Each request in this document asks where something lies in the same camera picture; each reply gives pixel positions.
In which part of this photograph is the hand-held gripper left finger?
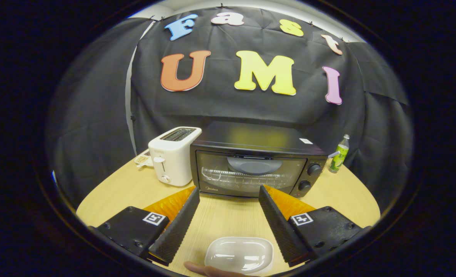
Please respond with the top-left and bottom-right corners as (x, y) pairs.
(88, 187), (201, 267)

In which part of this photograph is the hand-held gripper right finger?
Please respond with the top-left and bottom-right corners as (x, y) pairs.
(258, 185), (371, 268)

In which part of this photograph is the black toaster oven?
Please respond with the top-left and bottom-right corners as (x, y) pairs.
(190, 121), (328, 199)

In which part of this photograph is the white bread toaster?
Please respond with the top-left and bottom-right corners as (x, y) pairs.
(148, 127), (202, 187)

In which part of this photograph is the white oval dish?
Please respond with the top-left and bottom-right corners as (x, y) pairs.
(205, 237), (274, 274)

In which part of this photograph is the green drink bottle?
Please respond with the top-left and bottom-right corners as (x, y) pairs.
(329, 134), (350, 174)

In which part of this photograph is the metal wire oven rack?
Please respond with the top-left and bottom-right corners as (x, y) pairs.
(201, 167), (286, 185)

